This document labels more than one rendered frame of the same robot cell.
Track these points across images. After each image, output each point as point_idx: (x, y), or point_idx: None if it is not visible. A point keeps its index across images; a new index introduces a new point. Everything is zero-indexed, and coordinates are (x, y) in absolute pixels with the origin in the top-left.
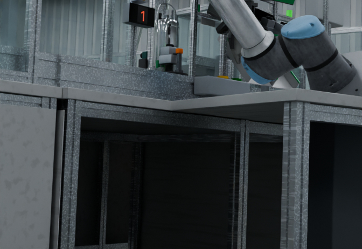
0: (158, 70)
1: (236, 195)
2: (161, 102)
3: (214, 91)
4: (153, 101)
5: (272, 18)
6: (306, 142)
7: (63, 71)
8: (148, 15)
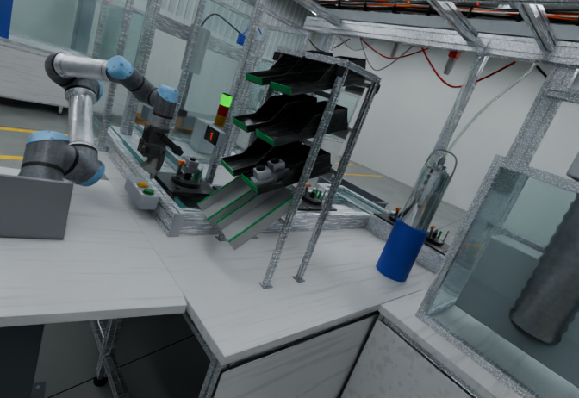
0: (132, 164)
1: None
2: (106, 178)
3: (126, 189)
4: (104, 176)
5: (272, 160)
6: None
7: (110, 148)
8: (214, 136)
